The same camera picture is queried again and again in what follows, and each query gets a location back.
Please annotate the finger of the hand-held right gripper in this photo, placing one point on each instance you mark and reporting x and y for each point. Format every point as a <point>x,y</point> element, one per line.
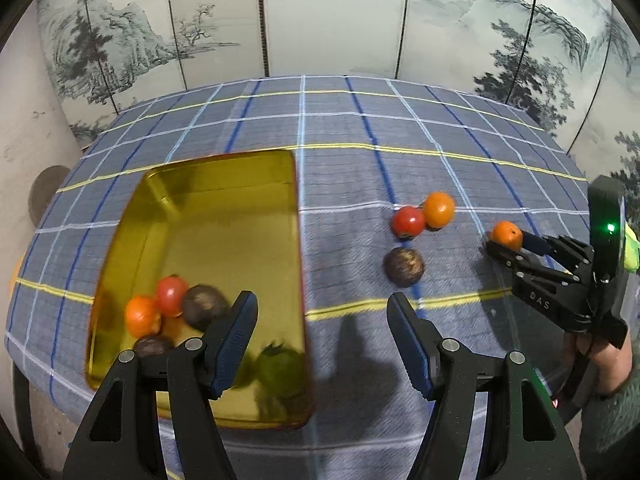
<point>515,260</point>
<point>535,244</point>

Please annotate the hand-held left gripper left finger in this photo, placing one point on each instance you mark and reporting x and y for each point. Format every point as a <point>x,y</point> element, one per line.
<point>235,340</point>

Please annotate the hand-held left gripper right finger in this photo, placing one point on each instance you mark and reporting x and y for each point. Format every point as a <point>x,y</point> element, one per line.
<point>412,345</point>

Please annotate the orange mandarin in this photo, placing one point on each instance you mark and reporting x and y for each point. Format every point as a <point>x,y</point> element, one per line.
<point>506,234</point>
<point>439,210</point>
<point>141,315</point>

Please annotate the dark brown passion fruit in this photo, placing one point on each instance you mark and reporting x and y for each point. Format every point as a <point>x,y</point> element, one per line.
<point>202,305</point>
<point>404,267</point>
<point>152,347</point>

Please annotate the green tomato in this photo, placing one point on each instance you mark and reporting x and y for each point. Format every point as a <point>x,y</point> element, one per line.
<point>280,370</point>

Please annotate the red tomato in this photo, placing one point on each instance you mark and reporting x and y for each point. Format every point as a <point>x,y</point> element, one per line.
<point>407,221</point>
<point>170,295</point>

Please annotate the gold metal tin tray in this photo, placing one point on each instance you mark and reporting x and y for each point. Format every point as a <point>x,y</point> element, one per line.
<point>225,225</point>

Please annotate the person's right forearm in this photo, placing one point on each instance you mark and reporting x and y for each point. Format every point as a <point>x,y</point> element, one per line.
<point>610,435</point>

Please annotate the person's right hand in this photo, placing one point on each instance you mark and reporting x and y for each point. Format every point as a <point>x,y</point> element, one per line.
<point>607,365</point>

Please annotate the blue plaid tablecloth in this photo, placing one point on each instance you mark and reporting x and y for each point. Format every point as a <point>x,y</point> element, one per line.
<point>350,125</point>

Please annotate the round brown stool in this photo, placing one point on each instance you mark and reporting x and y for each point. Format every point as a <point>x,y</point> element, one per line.
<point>47,195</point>

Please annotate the ink landscape folding screen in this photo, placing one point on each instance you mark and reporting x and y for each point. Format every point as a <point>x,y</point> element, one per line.
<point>325,10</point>

